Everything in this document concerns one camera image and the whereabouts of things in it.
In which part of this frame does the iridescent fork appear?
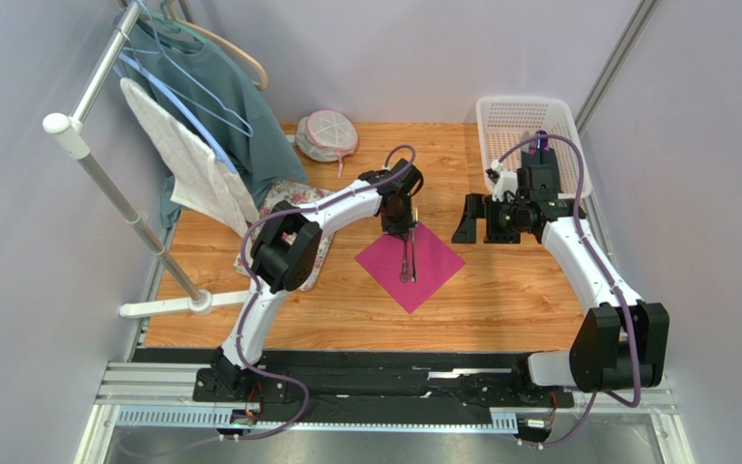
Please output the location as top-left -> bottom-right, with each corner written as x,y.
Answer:
410,221 -> 418,283

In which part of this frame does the iridescent gold spoon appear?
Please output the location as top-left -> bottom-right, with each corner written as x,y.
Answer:
399,236 -> 411,282

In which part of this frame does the magenta paper napkin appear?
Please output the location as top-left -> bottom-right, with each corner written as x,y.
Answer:
355,224 -> 465,313

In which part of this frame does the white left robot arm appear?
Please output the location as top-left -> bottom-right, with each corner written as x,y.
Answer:
194,159 -> 423,399

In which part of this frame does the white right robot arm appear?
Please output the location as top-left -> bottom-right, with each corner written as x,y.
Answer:
452,164 -> 670,393

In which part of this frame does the dark rolled napkin bundle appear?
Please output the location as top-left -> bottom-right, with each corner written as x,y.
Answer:
521,130 -> 558,170

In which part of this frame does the white plastic basket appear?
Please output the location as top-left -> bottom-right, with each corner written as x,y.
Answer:
475,96 -> 592,199

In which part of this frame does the white mesh laundry pouch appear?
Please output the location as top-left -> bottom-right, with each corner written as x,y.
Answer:
294,109 -> 359,178

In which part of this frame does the floral cloth mat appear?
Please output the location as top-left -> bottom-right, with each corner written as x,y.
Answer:
258,181 -> 333,292

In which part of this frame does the white towel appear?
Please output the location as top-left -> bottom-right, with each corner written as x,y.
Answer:
120,77 -> 259,236

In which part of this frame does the teal t-shirt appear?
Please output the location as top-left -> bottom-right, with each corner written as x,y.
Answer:
120,19 -> 307,234

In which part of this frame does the wooden clothes hanger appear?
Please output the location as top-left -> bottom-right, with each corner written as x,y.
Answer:
160,0 -> 270,91

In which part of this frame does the blue clothes hanger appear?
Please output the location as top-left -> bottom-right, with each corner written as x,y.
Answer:
112,20 -> 254,174

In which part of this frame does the metal clothes rack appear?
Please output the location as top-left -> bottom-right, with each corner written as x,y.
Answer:
43,1 -> 248,319

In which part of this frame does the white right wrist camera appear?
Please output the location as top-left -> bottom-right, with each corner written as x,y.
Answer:
485,160 -> 518,202

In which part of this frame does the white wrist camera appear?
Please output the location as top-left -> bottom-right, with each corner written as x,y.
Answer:
485,160 -> 518,202
357,169 -> 391,185

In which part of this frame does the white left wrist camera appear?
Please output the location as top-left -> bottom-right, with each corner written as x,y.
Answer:
357,169 -> 391,185

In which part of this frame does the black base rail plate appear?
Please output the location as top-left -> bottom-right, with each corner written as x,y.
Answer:
192,350 -> 575,425

